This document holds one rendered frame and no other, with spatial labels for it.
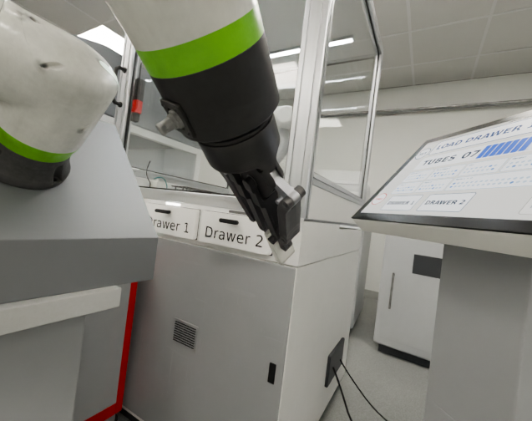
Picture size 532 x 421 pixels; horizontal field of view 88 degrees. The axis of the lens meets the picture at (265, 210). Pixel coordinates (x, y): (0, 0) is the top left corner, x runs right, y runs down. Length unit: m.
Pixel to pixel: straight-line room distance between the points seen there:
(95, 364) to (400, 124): 3.90
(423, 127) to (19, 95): 3.96
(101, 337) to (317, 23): 1.28
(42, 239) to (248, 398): 0.75
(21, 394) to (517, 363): 0.80
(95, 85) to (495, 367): 0.76
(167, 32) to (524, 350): 0.59
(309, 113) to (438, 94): 3.45
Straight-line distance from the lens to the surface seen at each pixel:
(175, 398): 1.27
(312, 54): 0.97
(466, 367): 0.66
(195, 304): 1.09
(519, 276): 0.58
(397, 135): 4.12
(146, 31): 0.21
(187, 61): 0.20
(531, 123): 0.69
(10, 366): 0.67
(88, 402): 1.36
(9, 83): 0.52
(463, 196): 0.56
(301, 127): 0.88
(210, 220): 0.99
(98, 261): 0.64
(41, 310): 0.60
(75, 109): 0.53
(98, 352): 1.28
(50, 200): 0.65
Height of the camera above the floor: 0.95
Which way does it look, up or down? level
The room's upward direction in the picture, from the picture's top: 7 degrees clockwise
